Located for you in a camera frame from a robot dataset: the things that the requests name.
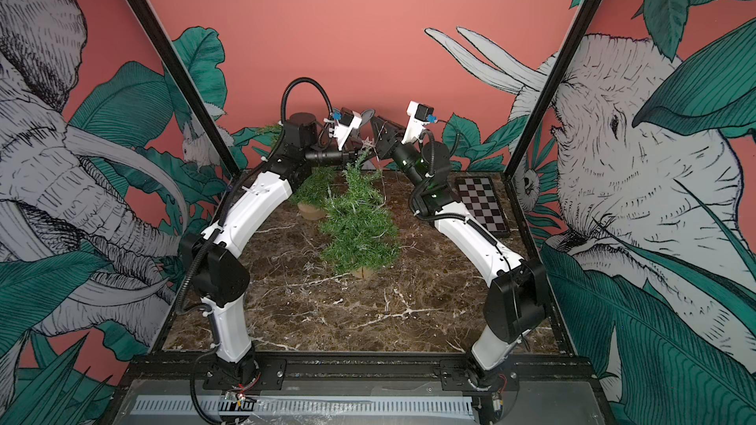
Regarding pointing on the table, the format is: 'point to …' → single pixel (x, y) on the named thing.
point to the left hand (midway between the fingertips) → (377, 147)
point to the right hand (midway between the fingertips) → (369, 116)
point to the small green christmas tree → (348, 252)
